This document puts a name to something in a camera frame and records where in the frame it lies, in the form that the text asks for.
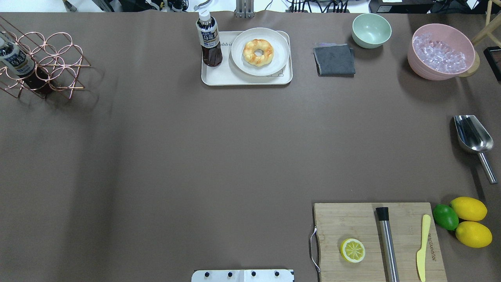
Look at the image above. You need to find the yellow lemon near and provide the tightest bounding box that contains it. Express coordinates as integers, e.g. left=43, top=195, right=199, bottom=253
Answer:
left=456, top=221, right=493, bottom=248

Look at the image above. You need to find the steel cylinder black cap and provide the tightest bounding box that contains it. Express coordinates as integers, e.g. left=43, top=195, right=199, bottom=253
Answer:
left=375, top=207, right=400, bottom=282

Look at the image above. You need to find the white round plate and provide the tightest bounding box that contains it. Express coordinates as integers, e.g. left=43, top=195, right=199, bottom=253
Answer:
left=231, top=27, right=290, bottom=76

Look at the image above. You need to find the wooden mug tree stand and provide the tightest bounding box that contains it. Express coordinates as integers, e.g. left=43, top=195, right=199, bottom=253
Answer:
left=459, top=0, right=501, bottom=78

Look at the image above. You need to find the yellow lemon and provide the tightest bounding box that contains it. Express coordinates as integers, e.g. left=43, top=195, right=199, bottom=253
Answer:
left=450, top=197, right=487, bottom=222
left=456, top=221, right=493, bottom=248

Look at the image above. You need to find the yellow plastic knife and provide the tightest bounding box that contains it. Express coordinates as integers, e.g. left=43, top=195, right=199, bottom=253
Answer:
left=416, top=214, right=431, bottom=282

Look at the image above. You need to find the cream rabbit tray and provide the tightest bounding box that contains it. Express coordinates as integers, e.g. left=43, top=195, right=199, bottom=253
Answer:
left=202, top=27, right=293, bottom=86

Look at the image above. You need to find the glazed yellow donut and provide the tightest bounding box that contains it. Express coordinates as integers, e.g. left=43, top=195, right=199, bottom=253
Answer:
left=243, top=39, right=274, bottom=67

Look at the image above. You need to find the aluminium frame post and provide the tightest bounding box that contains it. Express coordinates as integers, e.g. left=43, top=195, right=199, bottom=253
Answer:
left=235, top=0, right=255, bottom=18

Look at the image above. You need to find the yellow lemon far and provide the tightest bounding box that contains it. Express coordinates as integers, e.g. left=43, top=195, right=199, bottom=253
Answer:
left=450, top=197, right=487, bottom=222

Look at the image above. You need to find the metal ice scoop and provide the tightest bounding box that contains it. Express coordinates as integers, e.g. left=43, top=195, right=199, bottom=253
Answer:
left=453, top=115, right=498, bottom=184

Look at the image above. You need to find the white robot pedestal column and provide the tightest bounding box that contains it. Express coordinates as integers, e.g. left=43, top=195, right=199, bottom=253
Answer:
left=191, top=268, right=295, bottom=282

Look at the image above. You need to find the mint green bowl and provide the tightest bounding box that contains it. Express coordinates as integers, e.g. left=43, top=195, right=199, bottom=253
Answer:
left=352, top=14, right=392, bottom=49

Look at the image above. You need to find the dark tea bottle on tray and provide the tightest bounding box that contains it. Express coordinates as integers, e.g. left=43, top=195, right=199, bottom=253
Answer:
left=196, top=9, right=222, bottom=67

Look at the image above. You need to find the copper wire bottle rack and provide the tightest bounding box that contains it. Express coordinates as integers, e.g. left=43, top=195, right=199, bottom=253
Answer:
left=1, top=17, right=91, bottom=100

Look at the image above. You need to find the pink bowl with ice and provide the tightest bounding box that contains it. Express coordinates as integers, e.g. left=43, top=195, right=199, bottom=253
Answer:
left=407, top=23, right=476, bottom=81

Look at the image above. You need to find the grey folded cloth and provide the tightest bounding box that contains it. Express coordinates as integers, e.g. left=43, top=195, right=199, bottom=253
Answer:
left=313, top=43, right=356, bottom=76

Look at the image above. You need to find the bamboo cutting board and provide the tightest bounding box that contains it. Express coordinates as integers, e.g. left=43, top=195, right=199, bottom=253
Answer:
left=313, top=203, right=432, bottom=282

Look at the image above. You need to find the tea bottle in rack upper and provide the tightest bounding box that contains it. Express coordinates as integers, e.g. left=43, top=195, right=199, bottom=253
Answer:
left=0, top=38, right=52, bottom=98

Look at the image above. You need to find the half lemon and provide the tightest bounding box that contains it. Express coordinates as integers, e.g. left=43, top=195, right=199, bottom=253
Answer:
left=340, top=239, right=366, bottom=264

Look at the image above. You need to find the green lime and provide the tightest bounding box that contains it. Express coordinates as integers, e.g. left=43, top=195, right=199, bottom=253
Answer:
left=432, top=204, right=459, bottom=231

